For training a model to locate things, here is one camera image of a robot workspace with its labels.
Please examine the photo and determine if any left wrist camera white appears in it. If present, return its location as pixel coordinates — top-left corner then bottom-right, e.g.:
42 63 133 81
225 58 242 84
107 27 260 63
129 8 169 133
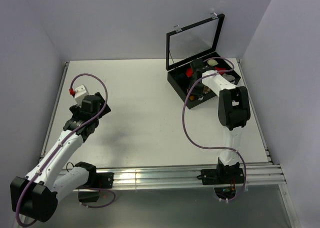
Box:
69 85 89 106

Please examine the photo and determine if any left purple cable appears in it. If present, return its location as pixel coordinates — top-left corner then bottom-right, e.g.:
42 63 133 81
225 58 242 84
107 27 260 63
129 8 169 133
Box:
15 73 117 226

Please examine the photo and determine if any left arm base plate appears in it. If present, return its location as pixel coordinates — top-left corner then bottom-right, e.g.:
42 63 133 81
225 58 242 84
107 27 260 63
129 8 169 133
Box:
95 172 114 189

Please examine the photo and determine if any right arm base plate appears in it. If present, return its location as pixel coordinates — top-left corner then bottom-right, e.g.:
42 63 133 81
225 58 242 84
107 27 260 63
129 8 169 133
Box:
197 165 245 185

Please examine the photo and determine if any black storage box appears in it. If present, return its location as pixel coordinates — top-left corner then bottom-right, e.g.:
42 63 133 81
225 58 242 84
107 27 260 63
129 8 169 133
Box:
166 51 242 110

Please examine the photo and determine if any glass box lid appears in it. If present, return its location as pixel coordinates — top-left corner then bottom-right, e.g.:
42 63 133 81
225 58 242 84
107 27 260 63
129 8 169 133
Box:
165 12 225 71

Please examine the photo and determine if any red rolled sock left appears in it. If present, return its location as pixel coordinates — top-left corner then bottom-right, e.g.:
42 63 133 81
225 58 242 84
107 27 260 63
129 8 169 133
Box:
185 68 193 77

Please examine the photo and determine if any red rolled sock right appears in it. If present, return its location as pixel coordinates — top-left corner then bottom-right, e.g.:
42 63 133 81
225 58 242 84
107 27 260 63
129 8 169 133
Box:
214 67 225 71

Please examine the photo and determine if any aluminium front rail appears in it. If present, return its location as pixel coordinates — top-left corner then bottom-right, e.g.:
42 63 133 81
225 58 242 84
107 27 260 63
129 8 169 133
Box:
23 163 287 193

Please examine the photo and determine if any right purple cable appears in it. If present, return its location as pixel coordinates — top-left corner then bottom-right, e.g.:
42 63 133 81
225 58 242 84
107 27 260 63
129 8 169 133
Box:
181 57 247 203

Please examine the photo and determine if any brown striped sock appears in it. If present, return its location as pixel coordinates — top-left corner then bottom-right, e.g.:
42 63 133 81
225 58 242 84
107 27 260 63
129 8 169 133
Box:
203 87 211 94

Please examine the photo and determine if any pale green rolled sock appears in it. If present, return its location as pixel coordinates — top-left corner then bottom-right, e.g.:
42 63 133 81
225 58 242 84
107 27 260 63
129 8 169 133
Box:
207 59 218 66

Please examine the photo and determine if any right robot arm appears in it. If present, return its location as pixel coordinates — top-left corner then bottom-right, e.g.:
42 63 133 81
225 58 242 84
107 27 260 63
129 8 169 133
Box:
186 57 251 183

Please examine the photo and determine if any purple cable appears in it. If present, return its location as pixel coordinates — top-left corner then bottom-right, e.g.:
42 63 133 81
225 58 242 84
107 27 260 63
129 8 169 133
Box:
181 57 247 203
15 73 117 226

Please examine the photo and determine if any grey rolled sock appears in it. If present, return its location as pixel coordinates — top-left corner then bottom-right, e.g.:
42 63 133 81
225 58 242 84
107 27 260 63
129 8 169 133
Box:
222 73 235 83

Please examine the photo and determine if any red rolled sock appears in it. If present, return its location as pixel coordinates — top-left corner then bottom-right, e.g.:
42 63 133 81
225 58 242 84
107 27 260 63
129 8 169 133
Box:
185 68 193 77
214 67 225 71

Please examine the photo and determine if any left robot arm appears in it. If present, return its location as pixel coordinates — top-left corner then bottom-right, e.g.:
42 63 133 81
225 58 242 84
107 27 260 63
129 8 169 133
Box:
10 92 111 228

